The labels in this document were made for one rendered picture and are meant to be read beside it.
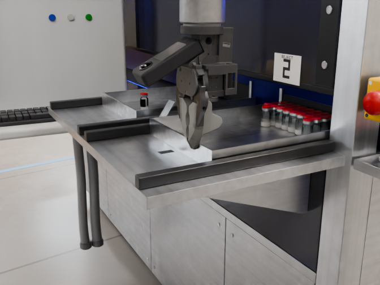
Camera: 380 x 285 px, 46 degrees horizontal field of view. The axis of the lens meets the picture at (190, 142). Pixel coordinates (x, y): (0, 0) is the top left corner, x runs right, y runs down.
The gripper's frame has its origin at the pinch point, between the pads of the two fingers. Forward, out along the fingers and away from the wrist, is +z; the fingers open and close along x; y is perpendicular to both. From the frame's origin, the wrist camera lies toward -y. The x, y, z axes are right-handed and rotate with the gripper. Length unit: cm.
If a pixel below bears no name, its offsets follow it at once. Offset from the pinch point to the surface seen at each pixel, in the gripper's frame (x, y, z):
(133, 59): 117, 35, -2
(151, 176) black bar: -7.9, -10.9, 1.8
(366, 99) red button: -17.1, 23.4, -8.6
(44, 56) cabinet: 89, -7, -7
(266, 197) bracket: -2.3, 16.0, 12.9
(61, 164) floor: 262, 30, 90
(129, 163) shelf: 4.2, -9.9, 3.7
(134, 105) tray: 48.2, 8.4, 3.1
